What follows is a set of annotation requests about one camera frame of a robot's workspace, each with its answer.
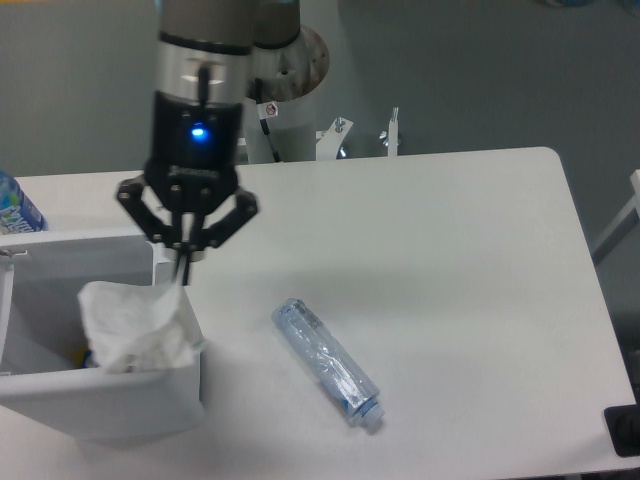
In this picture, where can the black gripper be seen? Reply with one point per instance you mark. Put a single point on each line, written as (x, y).
(190, 169)

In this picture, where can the clear plastic wrapper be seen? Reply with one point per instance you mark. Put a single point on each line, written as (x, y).
(133, 328)

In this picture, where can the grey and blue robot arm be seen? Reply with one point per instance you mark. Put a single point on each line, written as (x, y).
(204, 55)

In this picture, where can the white plastic trash can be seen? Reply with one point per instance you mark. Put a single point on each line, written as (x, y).
(41, 327)

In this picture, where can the blue labelled water bottle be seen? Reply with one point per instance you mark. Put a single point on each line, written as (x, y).
(18, 213)

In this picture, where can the colourful snack package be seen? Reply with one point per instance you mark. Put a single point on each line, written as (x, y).
(84, 358)

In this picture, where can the crushed clear plastic bottle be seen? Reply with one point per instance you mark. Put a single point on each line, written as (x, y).
(338, 373)

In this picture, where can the black clamp at table edge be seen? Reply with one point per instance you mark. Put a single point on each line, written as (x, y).
(623, 426)

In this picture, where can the white metal table frame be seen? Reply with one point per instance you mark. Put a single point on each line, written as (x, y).
(293, 136)

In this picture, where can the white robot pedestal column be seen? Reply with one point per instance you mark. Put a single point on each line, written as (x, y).
(290, 76)

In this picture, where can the white frame at right edge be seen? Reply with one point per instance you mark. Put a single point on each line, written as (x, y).
(620, 226)

